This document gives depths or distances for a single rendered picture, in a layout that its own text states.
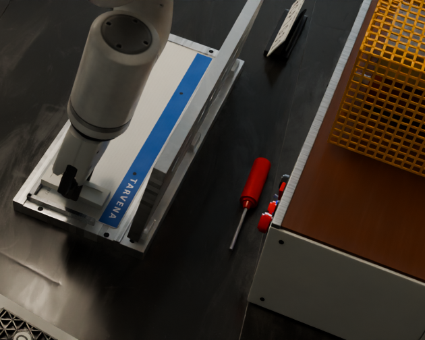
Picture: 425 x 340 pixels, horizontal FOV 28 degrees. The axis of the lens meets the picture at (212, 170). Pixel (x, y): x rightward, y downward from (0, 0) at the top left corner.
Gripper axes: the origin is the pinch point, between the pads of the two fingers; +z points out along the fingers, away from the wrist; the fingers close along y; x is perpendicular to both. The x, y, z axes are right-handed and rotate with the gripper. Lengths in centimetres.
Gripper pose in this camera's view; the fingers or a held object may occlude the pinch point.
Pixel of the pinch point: (75, 179)
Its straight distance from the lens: 124.3
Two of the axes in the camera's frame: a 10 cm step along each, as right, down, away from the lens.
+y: -3.5, 7.0, -6.2
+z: -3.1, 5.4, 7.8
